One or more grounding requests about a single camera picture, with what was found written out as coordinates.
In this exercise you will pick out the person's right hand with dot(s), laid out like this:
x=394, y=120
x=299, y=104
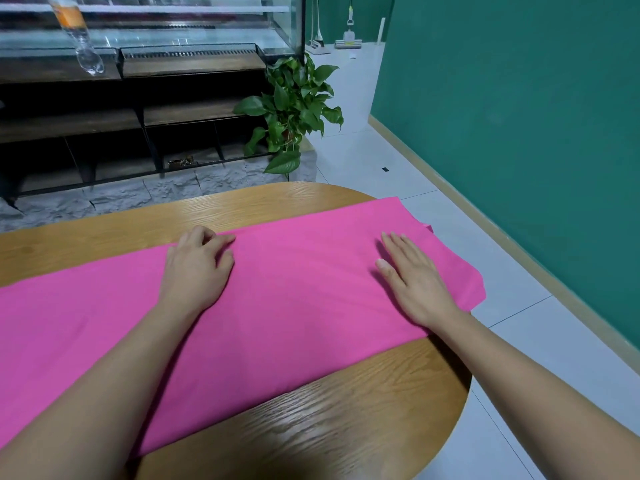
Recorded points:
x=415, y=280

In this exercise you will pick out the person's left hand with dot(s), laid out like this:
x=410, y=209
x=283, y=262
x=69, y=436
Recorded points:
x=195, y=273

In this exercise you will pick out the pink towel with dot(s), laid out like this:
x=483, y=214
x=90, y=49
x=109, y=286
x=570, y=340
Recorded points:
x=300, y=305

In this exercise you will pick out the person's right forearm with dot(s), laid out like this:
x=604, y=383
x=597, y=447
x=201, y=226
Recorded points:
x=550, y=395

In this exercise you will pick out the person's left forearm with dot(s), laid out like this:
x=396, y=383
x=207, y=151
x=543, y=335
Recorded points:
x=80, y=405

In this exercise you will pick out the dark wooden shelf cabinet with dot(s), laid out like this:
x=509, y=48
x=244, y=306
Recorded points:
x=100, y=130

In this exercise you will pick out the green potted plant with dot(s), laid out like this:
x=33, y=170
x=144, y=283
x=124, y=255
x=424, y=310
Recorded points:
x=290, y=110

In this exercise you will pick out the white mop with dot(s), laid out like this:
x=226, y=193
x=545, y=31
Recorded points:
x=348, y=41

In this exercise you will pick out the clear bottle with orange label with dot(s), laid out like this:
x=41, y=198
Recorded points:
x=75, y=35

